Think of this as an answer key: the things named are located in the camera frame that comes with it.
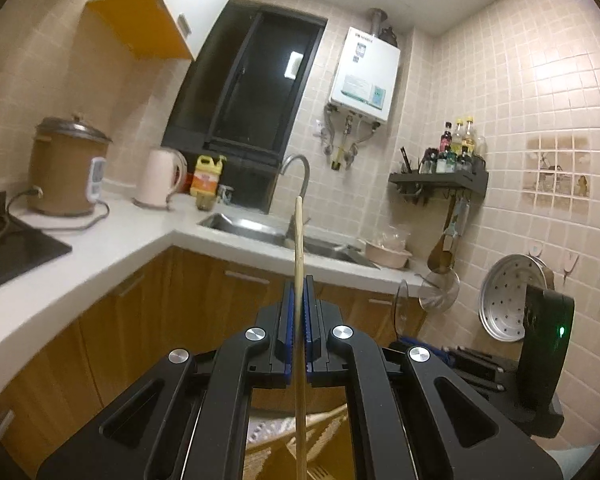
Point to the yellow detergent bottle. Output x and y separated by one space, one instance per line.
207 180

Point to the wall hook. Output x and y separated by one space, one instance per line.
570 262
536 251

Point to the pink plastic basin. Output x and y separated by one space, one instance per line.
387 256

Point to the round metal steamer tray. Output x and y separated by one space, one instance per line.
502 300

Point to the row of condiment bottles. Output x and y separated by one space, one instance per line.
457 152

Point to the wooden chopstick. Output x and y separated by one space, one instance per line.
298 240

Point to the black wall shelf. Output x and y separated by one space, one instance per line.
440 182

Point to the water heater pipes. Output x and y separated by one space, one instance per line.
347 140

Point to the clear plastic bag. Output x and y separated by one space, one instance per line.
395 237

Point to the metal exhaust pipe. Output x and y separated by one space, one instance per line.
378 22

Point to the white water heater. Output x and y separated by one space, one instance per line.
365 75

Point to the white electric kettle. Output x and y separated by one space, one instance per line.
155 175

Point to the brown rice cooker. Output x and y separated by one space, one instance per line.
62 170

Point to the glass pot lid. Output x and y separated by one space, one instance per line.
401 310

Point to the chrome faucet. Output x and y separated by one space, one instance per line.
305 170

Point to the steel sink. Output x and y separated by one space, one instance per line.
250 227

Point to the black gas stove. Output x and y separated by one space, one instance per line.
15 250

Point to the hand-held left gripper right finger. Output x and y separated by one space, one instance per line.
308 325

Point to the red container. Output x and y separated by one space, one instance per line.
188 182

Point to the round metal strainer lid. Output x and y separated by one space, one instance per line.
439 292

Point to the wooden base cabinets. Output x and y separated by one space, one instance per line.
145 310

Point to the dark window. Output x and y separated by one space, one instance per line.
260 85

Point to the hanging wooden ladle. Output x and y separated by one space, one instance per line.
440 257

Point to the small clear glass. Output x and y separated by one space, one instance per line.
225 194

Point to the white and orange wall cabinet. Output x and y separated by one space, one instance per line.
205 0

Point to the decorative wall tile picture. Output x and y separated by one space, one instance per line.
555 170

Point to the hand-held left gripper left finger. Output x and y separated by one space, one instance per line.
290 325

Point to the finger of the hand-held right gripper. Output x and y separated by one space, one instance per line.
485 384
472 357

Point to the hanging metal spatula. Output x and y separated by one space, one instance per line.
460 220

